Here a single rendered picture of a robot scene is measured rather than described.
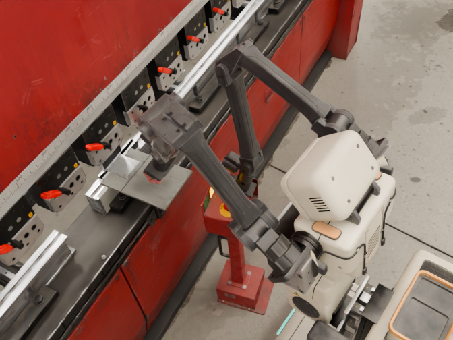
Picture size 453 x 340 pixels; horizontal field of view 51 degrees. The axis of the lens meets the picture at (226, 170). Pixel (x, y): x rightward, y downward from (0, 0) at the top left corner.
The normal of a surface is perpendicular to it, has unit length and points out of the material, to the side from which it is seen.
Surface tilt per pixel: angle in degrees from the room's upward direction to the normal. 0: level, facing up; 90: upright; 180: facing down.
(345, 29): 90
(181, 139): 72
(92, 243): 0
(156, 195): 0
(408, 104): 0
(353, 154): 48
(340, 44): 90
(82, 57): 90
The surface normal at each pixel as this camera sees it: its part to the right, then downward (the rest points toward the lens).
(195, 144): 0.53, 0.37
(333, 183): 0.54, -0.11
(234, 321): -0.07, -0.64
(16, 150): 0.88, 0.32
